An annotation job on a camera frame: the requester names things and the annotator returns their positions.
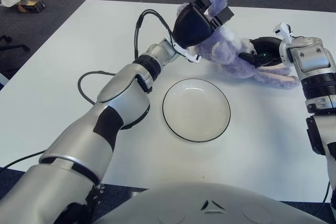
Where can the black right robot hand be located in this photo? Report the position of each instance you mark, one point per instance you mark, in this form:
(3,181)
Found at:
(267,48)

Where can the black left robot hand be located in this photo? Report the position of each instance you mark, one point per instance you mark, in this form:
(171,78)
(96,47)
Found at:
(191,27)

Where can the purple plush bear doll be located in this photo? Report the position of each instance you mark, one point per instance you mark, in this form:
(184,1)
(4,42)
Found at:
(225,51)

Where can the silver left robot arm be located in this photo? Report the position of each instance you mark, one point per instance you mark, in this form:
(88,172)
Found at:
(123,95)

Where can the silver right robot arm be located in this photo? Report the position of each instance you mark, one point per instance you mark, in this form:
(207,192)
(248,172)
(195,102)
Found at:
(312,61)

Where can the white plate with black rim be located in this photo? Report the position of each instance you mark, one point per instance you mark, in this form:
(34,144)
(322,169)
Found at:
(197,111)

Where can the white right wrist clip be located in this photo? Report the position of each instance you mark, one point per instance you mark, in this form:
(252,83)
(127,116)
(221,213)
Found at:
(284,31)

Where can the dark cardboard box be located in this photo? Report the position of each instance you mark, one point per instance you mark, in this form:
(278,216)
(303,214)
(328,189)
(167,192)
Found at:
(31,5)

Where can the grey robot torso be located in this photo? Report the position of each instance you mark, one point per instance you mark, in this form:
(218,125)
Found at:
(210,205)

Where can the black office chair base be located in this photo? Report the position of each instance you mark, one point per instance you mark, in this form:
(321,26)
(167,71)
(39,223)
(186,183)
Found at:
(13,51)

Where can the metal table bracket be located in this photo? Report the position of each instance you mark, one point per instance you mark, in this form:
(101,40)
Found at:
(99,195)

